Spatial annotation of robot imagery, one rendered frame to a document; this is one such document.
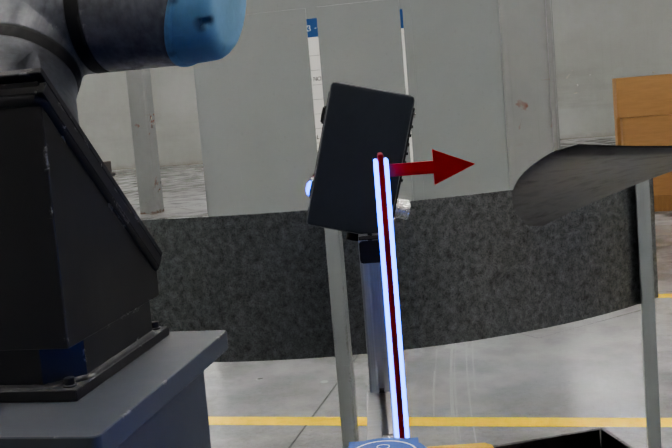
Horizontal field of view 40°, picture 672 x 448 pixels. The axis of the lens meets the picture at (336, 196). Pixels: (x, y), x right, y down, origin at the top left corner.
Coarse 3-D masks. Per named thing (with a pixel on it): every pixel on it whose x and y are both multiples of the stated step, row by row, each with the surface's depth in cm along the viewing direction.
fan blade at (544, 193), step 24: (528, 168) 58; (552, 168) 57; (576, 168) 58; (600, 168) 59; (624, 168) 61; (648, 168) 64; (528, 192) 64; (552, 192) 66; (576, 192) 68; (600, 192) 70; (528, 216) 71; (552, 216) 73
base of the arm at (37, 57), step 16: (0, 32) 84; (16, 32) 84; (32, 32) 85; (0, 48) 82; (16, 48) 83; (32, 48) 84; (48, 48) 85; (64, 48) 87; (0, 64) 80; (16, 64) 81; (32, 64) 83; (48, 64) 84; (64, 64) 86; (64, 80) 85; (80, 80) 90; (64, 96) 83
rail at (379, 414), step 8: (368, 392) 117; (376, 392) 117; (384, 392) 120; (368, 400) 114; (376, 400) 114; (384, 400) 117; (368, 408) 111; (376, 408) 111; (384, 408) 114; (368, 416) 108; (376, 416) 108; (384, 416) 111; (392, 416) 108; (368, 424) 106; (376, 424) 105; (384, 424) 109; (392, 424) 105; (368, 432) 103; (376, 432) 103; (384, 432) 106; (392, 432) 102
